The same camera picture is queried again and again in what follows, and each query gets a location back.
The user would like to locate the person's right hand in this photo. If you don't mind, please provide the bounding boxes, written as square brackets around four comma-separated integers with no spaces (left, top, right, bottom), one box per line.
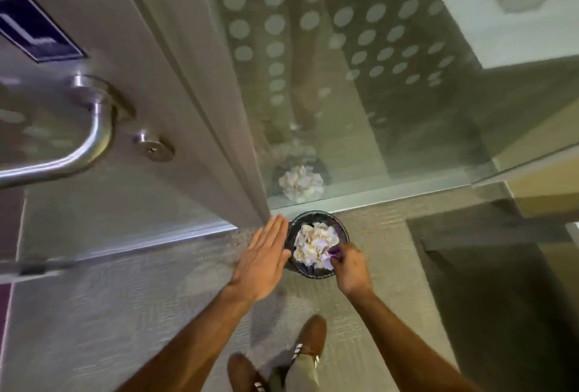
[329,243,374,300]

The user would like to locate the person's left hand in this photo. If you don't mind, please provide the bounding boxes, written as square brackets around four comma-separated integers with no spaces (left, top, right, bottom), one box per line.
[228,215,293,303]

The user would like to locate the small black trash bin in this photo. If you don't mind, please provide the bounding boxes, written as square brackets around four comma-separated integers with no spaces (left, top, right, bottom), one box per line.
[284,211,350,280]

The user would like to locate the person's right forearm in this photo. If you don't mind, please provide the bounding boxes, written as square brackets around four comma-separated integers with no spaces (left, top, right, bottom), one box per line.
[347,288,481,392]

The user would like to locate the person's left forearm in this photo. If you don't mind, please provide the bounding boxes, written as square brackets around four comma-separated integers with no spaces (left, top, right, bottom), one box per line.
[115,285,254,392]

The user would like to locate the crumpled white paper waste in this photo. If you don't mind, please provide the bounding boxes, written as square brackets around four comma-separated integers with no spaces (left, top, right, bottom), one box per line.
[293,222,341,269]

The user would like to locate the brown right shoe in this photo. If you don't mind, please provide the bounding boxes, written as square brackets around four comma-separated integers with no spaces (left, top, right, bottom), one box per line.
[289,315,327,367]

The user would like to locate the brown shoe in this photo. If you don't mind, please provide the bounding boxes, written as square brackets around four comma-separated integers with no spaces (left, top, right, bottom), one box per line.
[289,315,327,367]
[227,353,268,392]

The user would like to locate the beige trouser leg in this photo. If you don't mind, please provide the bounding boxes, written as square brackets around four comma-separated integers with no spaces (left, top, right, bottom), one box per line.
[269,353,320,392]

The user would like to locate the brown left shoe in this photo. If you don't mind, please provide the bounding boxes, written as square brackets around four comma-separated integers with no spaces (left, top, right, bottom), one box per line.
[227,353,268,392]

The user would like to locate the round metal door lock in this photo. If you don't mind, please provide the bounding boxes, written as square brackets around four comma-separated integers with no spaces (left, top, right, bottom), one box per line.
[132,130,176,163]

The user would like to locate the dotted frosted glass panel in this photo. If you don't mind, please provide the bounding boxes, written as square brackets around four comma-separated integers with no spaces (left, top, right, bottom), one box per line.
[195,0,579,212]

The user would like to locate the grey door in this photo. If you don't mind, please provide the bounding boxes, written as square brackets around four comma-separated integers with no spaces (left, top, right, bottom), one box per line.
[0,0,272,279]

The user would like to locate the dark blue door sign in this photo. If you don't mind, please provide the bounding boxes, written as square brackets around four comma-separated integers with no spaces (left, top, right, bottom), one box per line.
[0,0,87,63]

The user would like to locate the metal lever door handle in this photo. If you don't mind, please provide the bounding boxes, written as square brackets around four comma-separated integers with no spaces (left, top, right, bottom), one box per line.
[0,74,136,190]

